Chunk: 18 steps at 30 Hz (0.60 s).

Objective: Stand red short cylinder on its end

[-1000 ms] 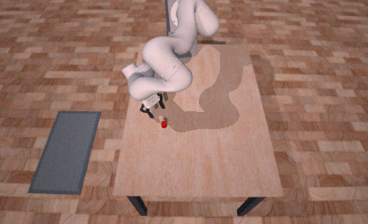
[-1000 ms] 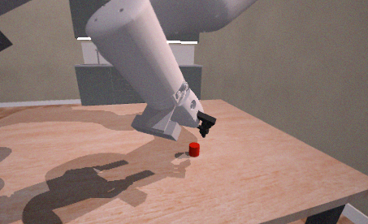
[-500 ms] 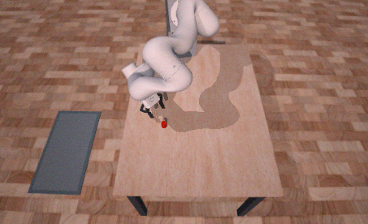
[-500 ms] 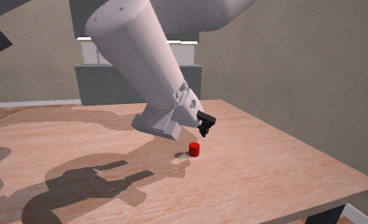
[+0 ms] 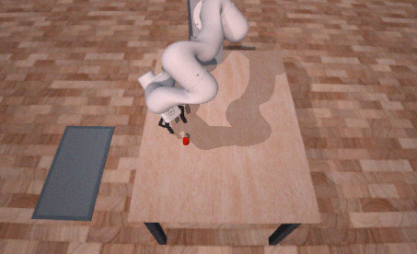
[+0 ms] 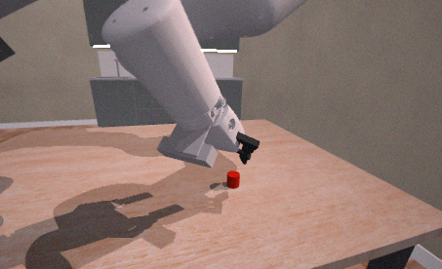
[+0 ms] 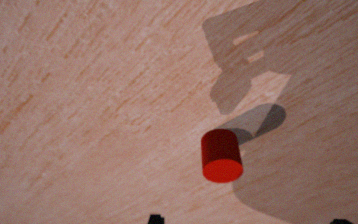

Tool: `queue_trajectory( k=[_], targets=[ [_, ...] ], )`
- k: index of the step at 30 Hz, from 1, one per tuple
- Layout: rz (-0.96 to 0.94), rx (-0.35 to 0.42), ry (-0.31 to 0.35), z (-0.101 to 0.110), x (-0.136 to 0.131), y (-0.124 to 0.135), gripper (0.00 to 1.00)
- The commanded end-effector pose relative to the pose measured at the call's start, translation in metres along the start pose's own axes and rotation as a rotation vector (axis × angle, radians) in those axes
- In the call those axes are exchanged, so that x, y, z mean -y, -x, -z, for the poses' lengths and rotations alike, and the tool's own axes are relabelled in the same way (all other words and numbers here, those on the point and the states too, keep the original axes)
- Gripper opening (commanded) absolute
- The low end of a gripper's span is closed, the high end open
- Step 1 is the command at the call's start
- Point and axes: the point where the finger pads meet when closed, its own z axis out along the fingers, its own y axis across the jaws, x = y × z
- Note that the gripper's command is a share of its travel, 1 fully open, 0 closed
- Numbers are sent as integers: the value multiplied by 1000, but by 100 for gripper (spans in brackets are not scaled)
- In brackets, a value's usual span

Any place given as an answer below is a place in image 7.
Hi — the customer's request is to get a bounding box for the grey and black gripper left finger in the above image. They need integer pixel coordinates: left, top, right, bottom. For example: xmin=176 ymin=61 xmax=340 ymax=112
xmin=148 ymin=214 xmax=164 ymax=224

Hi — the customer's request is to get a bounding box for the red short cylinder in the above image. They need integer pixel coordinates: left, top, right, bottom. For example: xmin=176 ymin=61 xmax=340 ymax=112
xmin=201 ymin=129 xmax=243 ymax=183

